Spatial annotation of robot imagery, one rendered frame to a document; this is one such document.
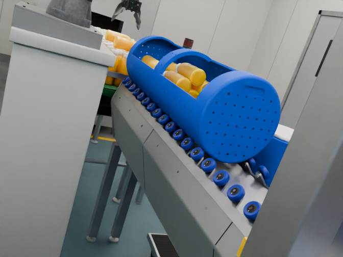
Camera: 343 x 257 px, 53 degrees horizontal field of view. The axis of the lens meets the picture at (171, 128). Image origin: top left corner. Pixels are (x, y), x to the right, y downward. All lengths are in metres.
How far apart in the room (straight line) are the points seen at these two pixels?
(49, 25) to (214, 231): 0.78
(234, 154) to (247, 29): 5.86
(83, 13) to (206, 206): 0.74
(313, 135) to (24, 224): 1.18
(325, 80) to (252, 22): 6.54
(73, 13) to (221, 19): 5.49
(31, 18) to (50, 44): 0.09
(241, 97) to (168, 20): 5.24
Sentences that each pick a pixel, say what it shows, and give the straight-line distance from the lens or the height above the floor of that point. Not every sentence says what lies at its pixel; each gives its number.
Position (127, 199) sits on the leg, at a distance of 2.04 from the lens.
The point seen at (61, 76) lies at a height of 1.04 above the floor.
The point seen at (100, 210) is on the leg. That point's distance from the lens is 2.04.
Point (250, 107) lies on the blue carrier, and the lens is 1.05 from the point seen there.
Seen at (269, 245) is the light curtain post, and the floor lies 1.10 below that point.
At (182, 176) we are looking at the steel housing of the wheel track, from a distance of 1.06.
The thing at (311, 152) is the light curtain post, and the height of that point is 1.21.
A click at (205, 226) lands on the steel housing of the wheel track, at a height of 0.85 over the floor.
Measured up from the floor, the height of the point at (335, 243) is 0.99.
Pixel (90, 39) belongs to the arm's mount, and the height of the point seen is 1.18.
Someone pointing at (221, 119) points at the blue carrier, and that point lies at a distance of 1.01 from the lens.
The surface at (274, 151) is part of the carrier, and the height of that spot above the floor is 0.97.
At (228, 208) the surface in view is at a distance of 0.87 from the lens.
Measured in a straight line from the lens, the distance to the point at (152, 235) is 2.09.
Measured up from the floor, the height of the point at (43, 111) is 0.91.
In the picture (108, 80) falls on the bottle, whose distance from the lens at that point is 1.91.
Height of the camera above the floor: 1.29
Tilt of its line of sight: 16 degrees down
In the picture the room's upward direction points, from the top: 18 degrees clockwise
